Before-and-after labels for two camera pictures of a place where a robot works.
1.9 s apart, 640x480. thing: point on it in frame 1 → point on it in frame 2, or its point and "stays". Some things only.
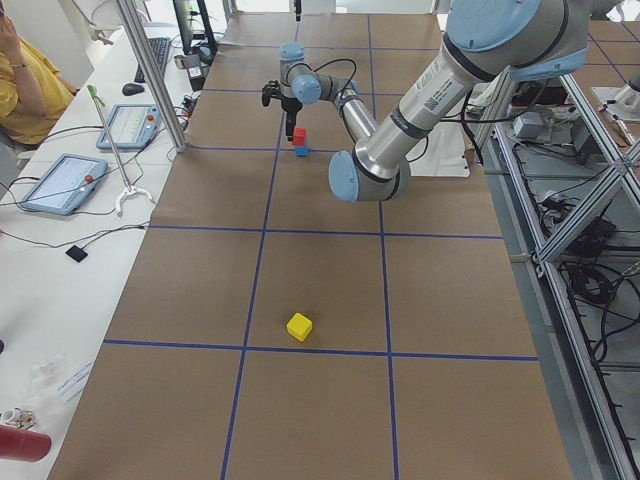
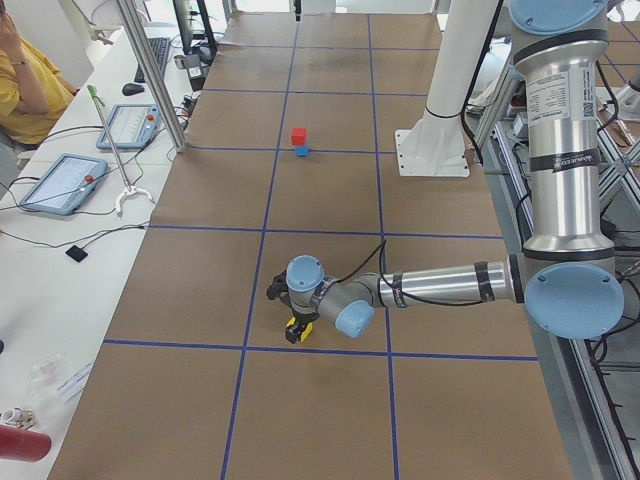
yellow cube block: x=299 y=326 stays
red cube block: x=299 y=136 stays
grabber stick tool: x=127 y=189 stays
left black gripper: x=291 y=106 → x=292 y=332
